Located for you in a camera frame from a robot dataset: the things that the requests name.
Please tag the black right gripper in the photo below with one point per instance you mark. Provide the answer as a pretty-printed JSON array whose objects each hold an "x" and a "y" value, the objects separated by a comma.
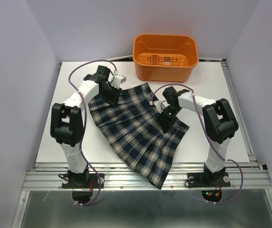
[{"x": 166, "y": 123}]

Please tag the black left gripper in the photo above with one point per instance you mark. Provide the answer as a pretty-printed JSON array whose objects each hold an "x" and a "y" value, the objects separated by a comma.
[{"x": 114, "y": 99}]

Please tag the navy plaid pleated skirt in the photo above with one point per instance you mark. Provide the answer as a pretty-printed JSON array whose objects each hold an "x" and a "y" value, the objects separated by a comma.
[{"x": 135, "y": 134}]

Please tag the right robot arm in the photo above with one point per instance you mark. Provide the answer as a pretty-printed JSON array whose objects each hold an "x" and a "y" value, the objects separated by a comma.
[{"x": 216, "y": 117}]

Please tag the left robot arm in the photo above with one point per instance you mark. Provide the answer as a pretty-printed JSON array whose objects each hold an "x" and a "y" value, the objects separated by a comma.
[{"x": 67, "y": 124}]

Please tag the orange plastic basket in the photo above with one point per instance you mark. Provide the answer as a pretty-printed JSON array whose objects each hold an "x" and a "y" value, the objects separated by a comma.
[{"x": 164, "y": 58}]

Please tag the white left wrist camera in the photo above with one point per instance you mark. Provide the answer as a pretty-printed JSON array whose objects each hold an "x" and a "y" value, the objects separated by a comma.
[{"x": 117, "y": 81}]

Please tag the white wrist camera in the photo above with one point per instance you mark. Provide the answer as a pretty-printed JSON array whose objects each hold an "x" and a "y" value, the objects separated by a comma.
[
  {"x": 117, "y": 81},
  {"x": 158, "y": 105}
]

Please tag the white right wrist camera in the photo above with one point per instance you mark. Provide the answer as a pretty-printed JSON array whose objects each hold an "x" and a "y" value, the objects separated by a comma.
[{"x": 158, "y": 105}]

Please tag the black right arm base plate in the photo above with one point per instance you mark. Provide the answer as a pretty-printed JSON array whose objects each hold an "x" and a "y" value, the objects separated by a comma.
[{"x": 206, "y": 180}]

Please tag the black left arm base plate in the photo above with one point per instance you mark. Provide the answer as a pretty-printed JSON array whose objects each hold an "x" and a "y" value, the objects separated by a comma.
[{"x": 78, "y": 183}]

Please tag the aluminium table frame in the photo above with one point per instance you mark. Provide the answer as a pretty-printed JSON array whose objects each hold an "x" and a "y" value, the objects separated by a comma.
[{"x": 126, "y": 199}]

